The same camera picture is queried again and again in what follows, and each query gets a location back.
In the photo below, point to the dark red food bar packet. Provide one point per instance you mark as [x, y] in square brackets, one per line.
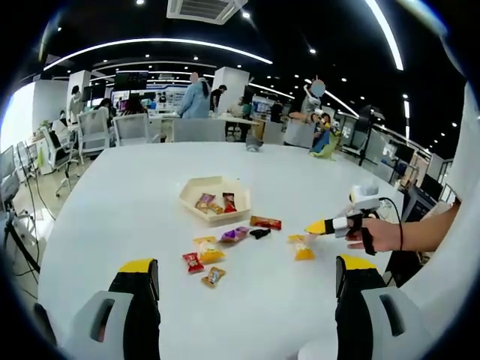
[229, 202]

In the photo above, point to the small grey object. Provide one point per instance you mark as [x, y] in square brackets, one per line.
[254, 144]

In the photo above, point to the person's white shirt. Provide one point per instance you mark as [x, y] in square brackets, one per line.
[431, 285]

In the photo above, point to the person's right hand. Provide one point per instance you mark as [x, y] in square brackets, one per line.
[386, 236]

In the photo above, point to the beige hexagonal container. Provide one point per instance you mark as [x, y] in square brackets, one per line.
[236, 187]

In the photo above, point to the purple foil food packet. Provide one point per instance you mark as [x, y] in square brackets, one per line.
[233, 234]

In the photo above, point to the white office chair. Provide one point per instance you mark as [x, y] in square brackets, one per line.
[56, 146]
[93, 127]
[131, 129]

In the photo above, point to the small black food packet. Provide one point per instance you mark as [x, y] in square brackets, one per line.
[260, 233]

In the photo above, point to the grey office chair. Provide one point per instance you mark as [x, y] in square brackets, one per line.
[198, 131]

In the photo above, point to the brown purple food packet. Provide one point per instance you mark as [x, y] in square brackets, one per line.
[204, 201]

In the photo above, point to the red orange food bar packet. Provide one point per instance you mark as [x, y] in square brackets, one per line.
[265, 222]

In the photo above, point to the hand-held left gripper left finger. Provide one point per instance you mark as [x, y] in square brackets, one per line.
[135, 300]

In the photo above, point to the small orange food packet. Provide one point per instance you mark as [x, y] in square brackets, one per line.
[213, 277]
[215, 208]

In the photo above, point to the small red food packet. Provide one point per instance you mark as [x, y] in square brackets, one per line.
[193, 262]

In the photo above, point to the yellow clear food packet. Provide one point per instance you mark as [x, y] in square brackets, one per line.
[209, 250]
[302, 249]

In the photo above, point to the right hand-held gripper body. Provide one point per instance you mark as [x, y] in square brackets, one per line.
[365, 202]

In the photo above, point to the black light stand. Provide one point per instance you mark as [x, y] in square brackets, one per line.
[365, 118]

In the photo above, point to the ceiling air conditioner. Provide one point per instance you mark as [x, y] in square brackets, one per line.
[206, 11]

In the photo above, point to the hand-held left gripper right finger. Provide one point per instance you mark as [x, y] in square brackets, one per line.
[356, 292]

